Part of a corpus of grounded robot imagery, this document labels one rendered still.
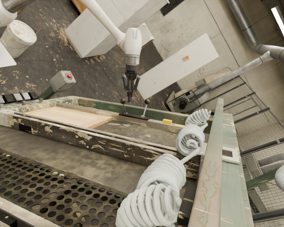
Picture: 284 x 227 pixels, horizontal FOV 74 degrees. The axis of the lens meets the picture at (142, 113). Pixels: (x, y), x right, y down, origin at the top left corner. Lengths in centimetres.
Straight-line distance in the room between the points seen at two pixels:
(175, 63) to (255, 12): 519
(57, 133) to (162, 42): 849
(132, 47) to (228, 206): 96
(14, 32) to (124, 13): 159
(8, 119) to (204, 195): 109
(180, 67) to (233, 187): 427
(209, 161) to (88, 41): 354
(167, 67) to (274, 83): 588
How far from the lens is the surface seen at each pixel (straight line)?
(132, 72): 121
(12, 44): 274
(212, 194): 18
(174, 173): 31
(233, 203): 47
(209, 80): 672
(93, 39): 363
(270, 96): 978
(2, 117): 121
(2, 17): 167
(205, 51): 462
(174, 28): 911
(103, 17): 128
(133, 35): 119
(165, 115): 136
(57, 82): 176
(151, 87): 490
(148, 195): 21
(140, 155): 72
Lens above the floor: 199
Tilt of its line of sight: 26 degrees down
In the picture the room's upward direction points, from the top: 61 degrees clockwise
